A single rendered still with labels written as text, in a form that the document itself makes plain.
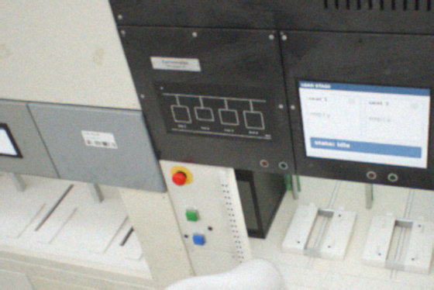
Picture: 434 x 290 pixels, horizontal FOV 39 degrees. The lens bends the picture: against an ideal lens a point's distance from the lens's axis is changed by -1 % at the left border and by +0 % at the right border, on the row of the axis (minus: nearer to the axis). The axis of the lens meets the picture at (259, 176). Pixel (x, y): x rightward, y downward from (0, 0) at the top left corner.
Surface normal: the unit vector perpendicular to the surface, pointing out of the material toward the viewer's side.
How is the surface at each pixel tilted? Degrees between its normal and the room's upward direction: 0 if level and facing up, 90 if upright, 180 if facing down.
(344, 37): 90
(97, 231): 0
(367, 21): 90
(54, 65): 90
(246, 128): 90
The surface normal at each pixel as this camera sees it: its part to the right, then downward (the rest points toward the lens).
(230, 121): -0.32, 0.65
